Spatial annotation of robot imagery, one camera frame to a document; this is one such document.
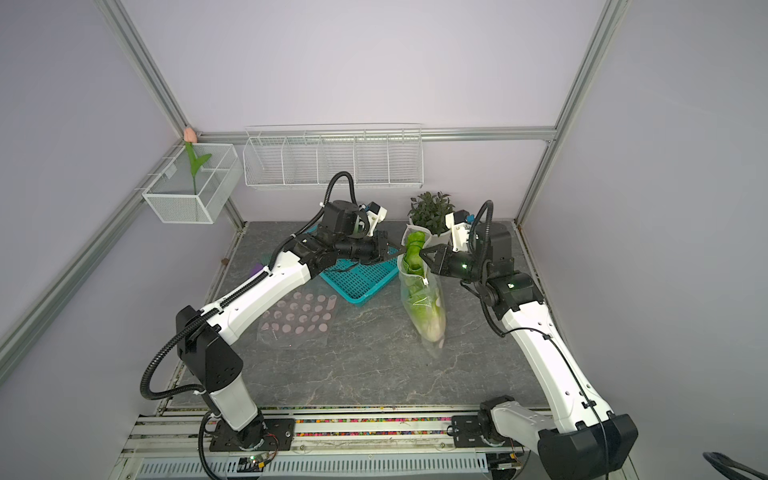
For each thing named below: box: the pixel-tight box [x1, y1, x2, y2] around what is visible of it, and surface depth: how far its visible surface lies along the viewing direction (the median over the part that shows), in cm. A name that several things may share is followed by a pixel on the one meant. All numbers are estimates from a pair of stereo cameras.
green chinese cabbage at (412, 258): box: [403, 231, 426, 276], surface depth 78 cm
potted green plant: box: [407, 191, 455, 246], surface depth 103 cm
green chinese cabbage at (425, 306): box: [403, 275, 446, 342], surface depth 82 cm
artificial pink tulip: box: [184, 127, 212, 195], surface depth 91 cm
